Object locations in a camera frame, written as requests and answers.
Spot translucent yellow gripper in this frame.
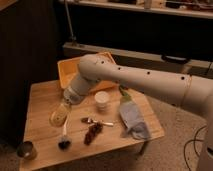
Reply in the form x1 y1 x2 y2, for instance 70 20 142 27
49 103 72 127

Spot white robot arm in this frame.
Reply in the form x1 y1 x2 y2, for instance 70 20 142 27
50 54 213 171

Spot metal cup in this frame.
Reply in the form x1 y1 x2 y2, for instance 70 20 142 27
17 141 37 160

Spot white plastic cup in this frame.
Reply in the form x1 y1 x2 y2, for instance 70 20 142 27
94 91 110 110

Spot metal spoon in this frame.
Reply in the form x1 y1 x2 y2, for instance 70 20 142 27
81 117 114 127

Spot bunch of dark grapes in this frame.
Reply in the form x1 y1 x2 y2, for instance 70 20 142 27
84 122 103 145

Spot yellow plastic bin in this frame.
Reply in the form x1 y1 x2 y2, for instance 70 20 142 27
57 57 116 92

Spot wooden table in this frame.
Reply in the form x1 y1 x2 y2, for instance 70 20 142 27
19 68 165 171

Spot green bottle top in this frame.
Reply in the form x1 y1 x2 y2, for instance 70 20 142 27
119 87 132 104

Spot grey blue cloth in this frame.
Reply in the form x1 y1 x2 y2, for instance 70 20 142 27
119 101 151 140

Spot metal shelf rail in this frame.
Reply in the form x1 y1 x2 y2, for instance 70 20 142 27
63 42 213 78

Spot black floor cables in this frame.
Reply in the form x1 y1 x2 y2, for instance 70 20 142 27
183 124 209 171

